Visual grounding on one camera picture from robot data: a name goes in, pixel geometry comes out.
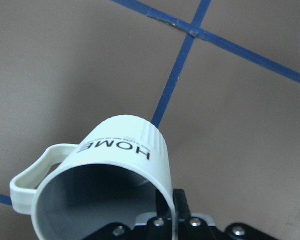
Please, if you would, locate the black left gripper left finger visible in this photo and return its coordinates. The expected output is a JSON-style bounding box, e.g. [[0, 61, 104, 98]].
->
[[155, 189, 172, 220]]

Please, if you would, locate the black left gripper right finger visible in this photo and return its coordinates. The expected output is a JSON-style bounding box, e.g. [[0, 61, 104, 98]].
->
[[173, 188, 191, 222]]

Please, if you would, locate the white HOME mug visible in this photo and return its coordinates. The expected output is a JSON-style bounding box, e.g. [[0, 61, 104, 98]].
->
[[9, 115, 177, 240]]

